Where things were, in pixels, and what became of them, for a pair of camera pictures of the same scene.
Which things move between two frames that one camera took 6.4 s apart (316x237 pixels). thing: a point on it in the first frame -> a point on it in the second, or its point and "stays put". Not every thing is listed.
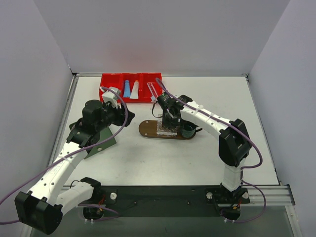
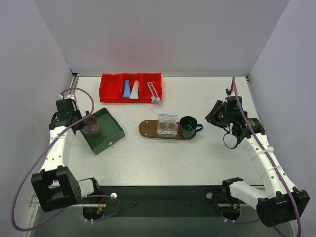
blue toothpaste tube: [127, 92] stays put
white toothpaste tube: [135, 93] stays put
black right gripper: [169, 119] -> [214, 116]
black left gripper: [122, 113] -> [77, 122]
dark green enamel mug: [188, 129] stays put
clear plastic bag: [163, 131] stays put
